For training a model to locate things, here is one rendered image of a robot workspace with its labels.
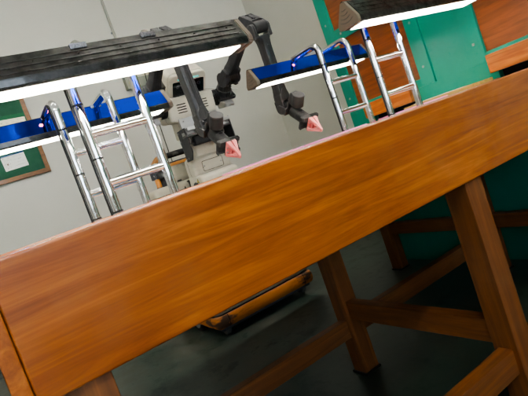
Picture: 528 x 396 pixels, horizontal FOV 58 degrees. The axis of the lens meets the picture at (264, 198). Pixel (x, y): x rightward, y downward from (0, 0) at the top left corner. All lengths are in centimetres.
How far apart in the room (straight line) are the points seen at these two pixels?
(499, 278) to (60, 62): 101
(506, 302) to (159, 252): 79
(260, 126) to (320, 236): 358
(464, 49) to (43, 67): 164
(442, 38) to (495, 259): 126
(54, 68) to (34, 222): 273
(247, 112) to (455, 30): 251
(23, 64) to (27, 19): 302
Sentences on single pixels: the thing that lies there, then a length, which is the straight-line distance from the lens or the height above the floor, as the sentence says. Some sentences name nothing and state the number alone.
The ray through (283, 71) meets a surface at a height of 107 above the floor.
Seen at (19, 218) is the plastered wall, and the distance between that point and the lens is 368.
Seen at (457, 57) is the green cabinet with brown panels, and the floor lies 90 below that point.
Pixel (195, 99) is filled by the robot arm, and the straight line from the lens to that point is 204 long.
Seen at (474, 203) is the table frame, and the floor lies 53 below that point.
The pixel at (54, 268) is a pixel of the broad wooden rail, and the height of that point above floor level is 73.
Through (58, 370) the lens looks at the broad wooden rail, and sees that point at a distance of 67.
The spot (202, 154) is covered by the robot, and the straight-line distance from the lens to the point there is 252.
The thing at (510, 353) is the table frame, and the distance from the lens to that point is 124.
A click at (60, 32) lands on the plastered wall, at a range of 403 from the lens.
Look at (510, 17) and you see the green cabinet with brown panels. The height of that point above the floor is 96.
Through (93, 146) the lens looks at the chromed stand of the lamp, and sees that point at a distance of 117.
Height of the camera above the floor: 77
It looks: 4 degrees down
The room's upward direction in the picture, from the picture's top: 20 degrees counter-clockwise
